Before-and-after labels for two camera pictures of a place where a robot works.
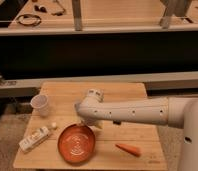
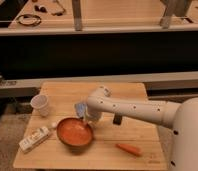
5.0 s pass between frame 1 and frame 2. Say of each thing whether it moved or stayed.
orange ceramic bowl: moved
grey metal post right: stayed
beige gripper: moved
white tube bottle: stayed
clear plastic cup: stayed
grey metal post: stayed
